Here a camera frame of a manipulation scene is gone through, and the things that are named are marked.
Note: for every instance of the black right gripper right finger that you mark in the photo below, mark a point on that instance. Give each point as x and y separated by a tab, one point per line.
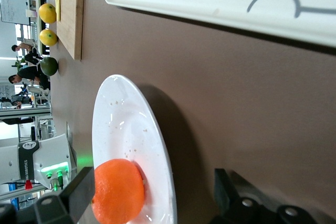
225	195

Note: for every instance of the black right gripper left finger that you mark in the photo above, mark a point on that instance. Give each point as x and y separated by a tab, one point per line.
76	195

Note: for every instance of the orange fruit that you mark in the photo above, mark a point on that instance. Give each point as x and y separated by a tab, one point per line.
118	192

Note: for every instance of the white round plate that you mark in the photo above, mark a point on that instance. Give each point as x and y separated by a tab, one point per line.
126	129

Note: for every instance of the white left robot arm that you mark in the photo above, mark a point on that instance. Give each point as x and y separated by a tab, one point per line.
52	153

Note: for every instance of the person in black top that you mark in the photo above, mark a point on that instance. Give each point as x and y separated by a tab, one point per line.
30	75

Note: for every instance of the dark green avocado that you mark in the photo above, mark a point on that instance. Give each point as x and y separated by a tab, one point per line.
49	66

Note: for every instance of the person in white shirt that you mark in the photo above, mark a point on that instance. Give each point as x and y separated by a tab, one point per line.
25	45

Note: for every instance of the yellow lemon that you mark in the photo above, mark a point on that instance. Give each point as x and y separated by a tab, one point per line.
48	37
47	13

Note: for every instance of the wooden cutting board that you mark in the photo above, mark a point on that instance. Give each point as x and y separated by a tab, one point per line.
71	11

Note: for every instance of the whiteboard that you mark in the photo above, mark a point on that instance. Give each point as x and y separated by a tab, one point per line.
14	6

